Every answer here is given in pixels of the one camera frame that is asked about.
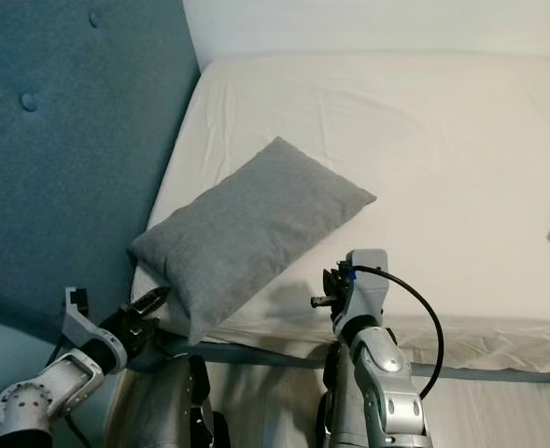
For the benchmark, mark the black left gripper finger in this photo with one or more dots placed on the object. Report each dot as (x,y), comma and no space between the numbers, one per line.
(153,300)

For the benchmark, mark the grey pillow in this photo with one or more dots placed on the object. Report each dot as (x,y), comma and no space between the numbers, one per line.
(246,229)

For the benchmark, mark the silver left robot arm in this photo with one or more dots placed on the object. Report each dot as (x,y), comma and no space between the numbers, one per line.
(55,387)

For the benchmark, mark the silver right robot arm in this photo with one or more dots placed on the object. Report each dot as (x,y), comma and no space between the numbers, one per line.
(387,378)

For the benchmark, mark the mattress with beige sheet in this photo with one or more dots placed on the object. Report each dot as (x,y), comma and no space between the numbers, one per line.
(424,131)

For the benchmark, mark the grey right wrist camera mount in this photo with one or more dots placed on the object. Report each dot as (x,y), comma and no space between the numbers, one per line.
(368,285)

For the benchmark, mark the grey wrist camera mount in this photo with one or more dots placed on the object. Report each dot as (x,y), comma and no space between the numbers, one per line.
(77,313)
(368,285)

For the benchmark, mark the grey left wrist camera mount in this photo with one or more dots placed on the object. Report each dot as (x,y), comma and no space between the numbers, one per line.
(77,313)

